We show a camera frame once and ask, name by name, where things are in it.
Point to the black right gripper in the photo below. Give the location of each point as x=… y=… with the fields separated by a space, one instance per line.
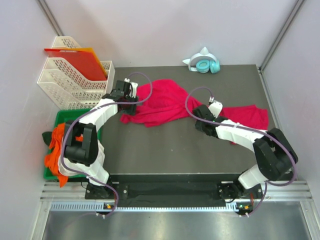
x=198 y=126

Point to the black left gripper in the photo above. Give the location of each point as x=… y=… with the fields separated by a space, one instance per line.
x=131 y=111

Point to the pink t shirt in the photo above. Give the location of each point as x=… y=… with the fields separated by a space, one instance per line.
x=166 y=104
x=250 y=116

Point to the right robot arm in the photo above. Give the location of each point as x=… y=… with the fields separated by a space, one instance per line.
x=273 y=153

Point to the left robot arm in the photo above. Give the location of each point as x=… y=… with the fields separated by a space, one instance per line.
x=82 y=151

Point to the folded pink t shirt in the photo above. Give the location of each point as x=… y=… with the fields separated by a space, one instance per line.
x=250 y=116

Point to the teal cat ear headphones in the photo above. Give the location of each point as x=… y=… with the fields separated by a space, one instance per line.
x=203 y=62

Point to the red orange folder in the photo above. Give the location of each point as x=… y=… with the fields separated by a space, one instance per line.
x=83 y=59

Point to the white file organizer rack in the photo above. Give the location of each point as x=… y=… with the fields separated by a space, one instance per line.
x=69 y=89

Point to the green plastic bin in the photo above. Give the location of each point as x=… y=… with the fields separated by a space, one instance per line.
x=64 y=116

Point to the white t shirt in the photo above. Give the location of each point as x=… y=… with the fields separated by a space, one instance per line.
x=95 y=170

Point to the dark green cloth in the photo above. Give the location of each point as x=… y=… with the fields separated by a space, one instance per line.
x=47 y=137

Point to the orange t shirt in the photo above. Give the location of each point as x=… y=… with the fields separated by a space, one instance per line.
x=51 y=160

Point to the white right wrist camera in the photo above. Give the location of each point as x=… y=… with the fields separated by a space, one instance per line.
x=215 y=107

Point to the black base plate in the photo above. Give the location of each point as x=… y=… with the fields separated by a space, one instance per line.
x=180 y=194

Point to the grey cable duct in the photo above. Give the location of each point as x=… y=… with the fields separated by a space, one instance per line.
x=68 y=206

